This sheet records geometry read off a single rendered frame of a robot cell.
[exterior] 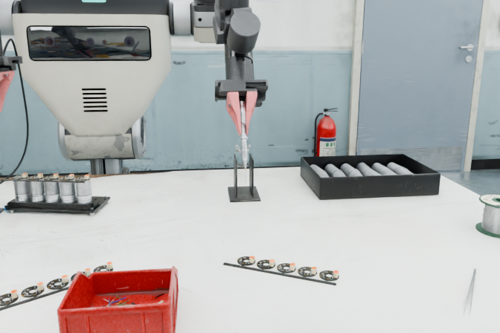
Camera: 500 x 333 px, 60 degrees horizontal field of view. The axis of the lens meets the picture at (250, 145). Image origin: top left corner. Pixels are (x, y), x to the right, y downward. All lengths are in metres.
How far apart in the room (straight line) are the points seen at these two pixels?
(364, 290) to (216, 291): 0.18
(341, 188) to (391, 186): 0.10
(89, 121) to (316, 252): 0.75
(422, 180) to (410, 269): 0.31
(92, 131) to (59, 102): 0.11
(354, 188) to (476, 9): 3.20
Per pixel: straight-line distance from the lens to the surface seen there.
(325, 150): 3.39
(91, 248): 0.68
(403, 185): 0.89
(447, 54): 3.83
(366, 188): 0.86
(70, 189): 0.81
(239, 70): 0.85
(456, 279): 0.62
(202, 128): 3.39
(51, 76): 1.21
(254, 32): 0.82
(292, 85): 3.43
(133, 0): 1.25
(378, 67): 3.58
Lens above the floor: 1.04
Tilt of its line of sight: 13 degrees down
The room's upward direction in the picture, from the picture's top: straight up
